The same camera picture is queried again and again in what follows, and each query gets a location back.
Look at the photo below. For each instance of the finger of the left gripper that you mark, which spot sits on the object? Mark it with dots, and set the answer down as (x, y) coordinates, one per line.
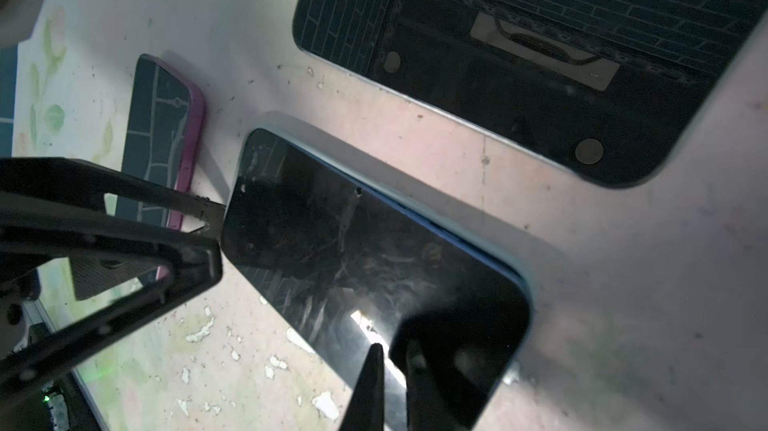
(194, 265)
(83, 184)

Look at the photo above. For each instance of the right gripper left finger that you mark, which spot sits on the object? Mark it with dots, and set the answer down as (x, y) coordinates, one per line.
(365, 411)

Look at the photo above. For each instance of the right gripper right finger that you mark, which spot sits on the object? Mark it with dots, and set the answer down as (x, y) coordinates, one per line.
(426, 409)

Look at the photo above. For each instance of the blue phone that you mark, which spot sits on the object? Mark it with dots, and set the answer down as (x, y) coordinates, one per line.
(348, 266)

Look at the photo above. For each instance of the black phone left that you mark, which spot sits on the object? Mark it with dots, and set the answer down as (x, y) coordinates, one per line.
(165, 122)

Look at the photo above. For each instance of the black phone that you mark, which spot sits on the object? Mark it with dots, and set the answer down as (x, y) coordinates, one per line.
(604, 88)
(165, 122)

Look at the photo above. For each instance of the black phone upper centre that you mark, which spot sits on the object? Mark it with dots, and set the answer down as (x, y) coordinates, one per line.
(604, 88)

